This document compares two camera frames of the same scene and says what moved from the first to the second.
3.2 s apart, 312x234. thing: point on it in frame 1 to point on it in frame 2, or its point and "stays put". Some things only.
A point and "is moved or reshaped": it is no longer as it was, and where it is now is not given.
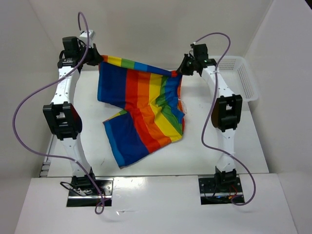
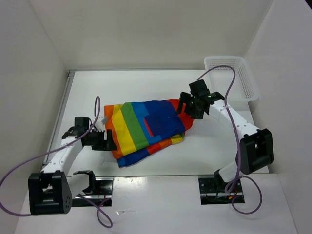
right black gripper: (182, 69) to (185, 97)
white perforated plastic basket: (234, 70) stays put
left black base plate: (105, 186) stays put
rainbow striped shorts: (153, 112) is moved or reshaped
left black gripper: (96, 58) to (107, 145)
